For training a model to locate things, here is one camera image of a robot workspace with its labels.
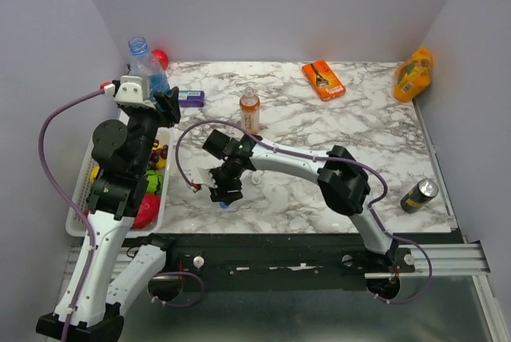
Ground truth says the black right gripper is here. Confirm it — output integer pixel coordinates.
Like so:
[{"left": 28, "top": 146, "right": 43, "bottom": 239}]
[{"left": 203, "top": 160, "right": 243, "bottom": 207}]

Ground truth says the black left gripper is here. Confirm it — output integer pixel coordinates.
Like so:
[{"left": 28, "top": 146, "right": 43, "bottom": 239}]
[{"left": 125, "top": 84, "right": 181, "bottom": 173}]

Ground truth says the clear bottle blue label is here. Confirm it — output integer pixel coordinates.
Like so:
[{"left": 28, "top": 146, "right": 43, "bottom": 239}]
[{"left": 129, "top": 38, "right": 170, "bottom": 101}]

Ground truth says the orange drink bottle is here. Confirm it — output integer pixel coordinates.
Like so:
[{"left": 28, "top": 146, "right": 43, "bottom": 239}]
[{"left": 239, "top": 86, "right": 260, "bottom": 134}]

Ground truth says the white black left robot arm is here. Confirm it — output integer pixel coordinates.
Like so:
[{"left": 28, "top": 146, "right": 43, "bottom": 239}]
[{"left": 36, "top": 87, "right": 180, "bottom": 341}]

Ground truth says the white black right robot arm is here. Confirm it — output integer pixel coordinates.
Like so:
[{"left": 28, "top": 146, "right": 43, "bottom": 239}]
[{"left": 203, "top": 129, "right": 398, "bottom": 272}]

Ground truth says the purple white box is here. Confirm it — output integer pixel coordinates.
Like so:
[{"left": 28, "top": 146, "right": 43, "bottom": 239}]
[{"left": 178, "top": 90, "right": 205, "bottom": 108}]

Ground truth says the red apple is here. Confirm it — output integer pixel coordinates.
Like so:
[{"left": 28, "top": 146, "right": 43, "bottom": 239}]
[{"left": 152, "top": 49, "right": 169, "bottom": 70}]

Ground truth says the red grape bunch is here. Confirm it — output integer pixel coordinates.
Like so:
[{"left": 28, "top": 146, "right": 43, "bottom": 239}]
[{"left": 149, "top": 144, "right": 168, "bottom": 170}]

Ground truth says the green toy fruit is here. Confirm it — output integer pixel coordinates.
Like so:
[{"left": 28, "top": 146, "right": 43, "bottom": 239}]
[{"left": 145, "top": 169, "right": 164, "bottom": 196}]

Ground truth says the red toy fruit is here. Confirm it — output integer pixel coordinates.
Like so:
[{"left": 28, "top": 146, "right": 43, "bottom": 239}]
[{"left": 132, "top": 194, "right": 160, "bottom": 229}]

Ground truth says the yellow lemon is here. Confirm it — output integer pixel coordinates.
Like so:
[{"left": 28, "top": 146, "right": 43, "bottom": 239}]
[{"left": 89, "top": 165, "right": 100, "bottom": 184}]

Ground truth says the white plastic basket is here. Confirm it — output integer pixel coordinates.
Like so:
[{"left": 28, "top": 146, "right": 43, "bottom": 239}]
[{"left": 65, "top": 129, "right": 173, "bottom": 239}]

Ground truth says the orange razor box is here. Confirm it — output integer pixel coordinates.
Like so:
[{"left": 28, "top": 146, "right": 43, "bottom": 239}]
[{"left": 302, "top": 59, "right": 346, "bottom": 101}]

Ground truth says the black gold can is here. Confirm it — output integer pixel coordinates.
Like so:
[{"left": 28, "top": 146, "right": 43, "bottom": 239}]
[{"left": 400, "top": 178, "right": 439, "bottom": 213}]

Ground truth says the yellow snack bag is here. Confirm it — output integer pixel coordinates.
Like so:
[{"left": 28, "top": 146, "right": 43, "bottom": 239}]
[{"left": 394, "top": 46, "right": 434, "bottom": 103}]

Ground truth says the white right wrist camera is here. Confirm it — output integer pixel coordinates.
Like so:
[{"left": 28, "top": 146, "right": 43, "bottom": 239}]
[{"left": 188, "top": 168, "right": 217, "bottom": 192}]

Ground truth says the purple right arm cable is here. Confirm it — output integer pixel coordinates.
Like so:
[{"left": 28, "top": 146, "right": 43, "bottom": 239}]
[{"left": 174, "top": 119, "right": 434, "bottom": 305}]

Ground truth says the black mounting rail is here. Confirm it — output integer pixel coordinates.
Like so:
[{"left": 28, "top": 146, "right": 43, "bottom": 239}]
[{"left": 119, "top": 233, "right": 418, "bottom": 293}]

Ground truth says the aluminium rail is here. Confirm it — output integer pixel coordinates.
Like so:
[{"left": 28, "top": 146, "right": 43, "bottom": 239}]
[{"left": 365, "top": 242, "right": 491, "bottom": 279}]

